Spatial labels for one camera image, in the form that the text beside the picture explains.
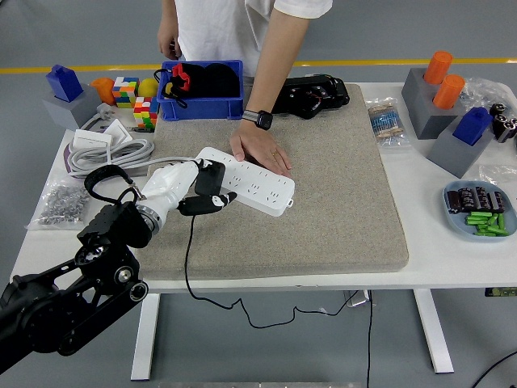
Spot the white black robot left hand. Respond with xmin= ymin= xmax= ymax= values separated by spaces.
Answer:
xmin=137 ymin=158 xmax=238 ymax=222

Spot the person's right hand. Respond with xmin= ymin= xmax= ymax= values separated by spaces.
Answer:
xmin=157 ymin=18 xmax=182 ymax=61

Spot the person's left hand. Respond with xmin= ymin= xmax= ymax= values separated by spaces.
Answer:
xmin=229 ymin=120 xmax=292 ymax=177

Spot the black plug adapter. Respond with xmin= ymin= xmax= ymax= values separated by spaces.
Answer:
xmin=194 ymin=161 xmax=226 ymax=196

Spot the white power strip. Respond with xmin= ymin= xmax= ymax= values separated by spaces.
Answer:
xmin=195 ymin=146 xmax=296 ymax=218

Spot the thin black adapter cord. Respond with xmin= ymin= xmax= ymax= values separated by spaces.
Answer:
xmin=184 ymin=213 xmax=363 ymax=329

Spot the green circuit board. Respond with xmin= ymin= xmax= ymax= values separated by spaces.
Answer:
xmin=484 ymin=285 xmax=517 ymax=298

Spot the yellow ball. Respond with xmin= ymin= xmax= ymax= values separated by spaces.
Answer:
xmin=137 ymin=78 xmax=159 ymax=99

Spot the person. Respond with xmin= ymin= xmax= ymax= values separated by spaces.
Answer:
xmin=173 ymin=0 xmax=334 ymax=78

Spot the black cloth pouch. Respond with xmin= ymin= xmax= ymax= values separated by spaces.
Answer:
xmin=187 ymin=62 xmax=242 ymax=99

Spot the multicolour puzzle cube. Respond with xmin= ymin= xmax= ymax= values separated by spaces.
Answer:
xmin=111 ymin=76 xmax=141 ymax=109
xmin=132 ymin=95 xmax=161 ymax=129

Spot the blue plastic bin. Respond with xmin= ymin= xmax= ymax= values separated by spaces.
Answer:
xmin=156 ymin=59 xmax=246 ymax=121

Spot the black electronic device housing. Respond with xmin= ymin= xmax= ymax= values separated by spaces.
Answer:
xmin=272 ymin=74 xmax=351 ymax=120

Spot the orange cup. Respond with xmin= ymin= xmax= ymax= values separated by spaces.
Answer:
xmin=89 ymin=77 xmax=117 ymax=107

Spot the grey-brown mat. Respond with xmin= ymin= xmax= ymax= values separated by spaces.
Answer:
xmin=135 ymin=82 xmax=410 ymax=280

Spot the blue house-shaped block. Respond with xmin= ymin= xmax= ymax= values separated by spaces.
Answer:
xmin=44 ymin=64 xmax=85 ymax=103
xmin=452 ymin=106 xmax=494 ymax=147

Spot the clear bag of screws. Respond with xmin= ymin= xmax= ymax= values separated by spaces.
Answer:
xmin=24 ymin=180 xmax=93 ymax=231

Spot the clear bag of resistors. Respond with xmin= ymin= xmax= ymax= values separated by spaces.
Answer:
xmin=365 ymin=95 xmax=412 ymax=149

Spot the white table leg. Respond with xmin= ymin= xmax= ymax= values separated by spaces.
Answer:
xmin=411 ymin=289 xmax=456 ymax=374
xmin=129 ymin=293 xmax=162 ymax=382

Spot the large grey block holder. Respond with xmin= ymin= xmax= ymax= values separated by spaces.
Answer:
xmin=401 ymin=67 xmax=469 ymax=140

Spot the orange cylinder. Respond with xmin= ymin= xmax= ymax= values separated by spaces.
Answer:
xmin=422 ymin=50 xmax=453 ymax=86
xmin=432 ymin=74 xmax=466 ymax=111

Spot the dark printed capacitor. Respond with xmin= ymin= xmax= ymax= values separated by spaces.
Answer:
xmin=445 ymin=190 xmax=463 ymax=214
xmin=487 ymin=190 xmax=510 ymax=214
xmin=473 ymin=186 xmax=492 ymax=211
xmin=458 ymin=188 xmax=477 ymax=212

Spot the light blue tray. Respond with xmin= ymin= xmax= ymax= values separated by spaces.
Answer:
xmin=440 ymin=179 xmax=517 ymax=243

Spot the clear plastic bag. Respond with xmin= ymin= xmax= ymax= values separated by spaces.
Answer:
xmin=478 ymin=163 xmax=517 ymax=187
xmin=456 ymin=76 xmax=513 ymax=118

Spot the black smartwatch grey strap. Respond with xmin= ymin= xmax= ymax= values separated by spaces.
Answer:
xmin=241 ymin=108 xmax=274 ymax=131

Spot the grey power cord with plug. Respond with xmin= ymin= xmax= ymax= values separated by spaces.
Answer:
xmin=67 ymin=102 xmax=203 ymax=179

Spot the white wall switch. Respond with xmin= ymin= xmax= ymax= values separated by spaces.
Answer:
xmin=103 ymin=118 xmax=133 ymax=145
xmin=74 ymin=128 xmax=113 ymax=153

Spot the metal bracket under table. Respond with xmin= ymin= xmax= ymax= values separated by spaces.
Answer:
xmin=343 ymin=289 xmax=376 ymax=309

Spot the black floor cable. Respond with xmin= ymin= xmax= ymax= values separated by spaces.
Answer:
xmin=470 ymin=349 xmax=517 ymax=388
xmin=365 ymin=289 xmax=375 ymax=388

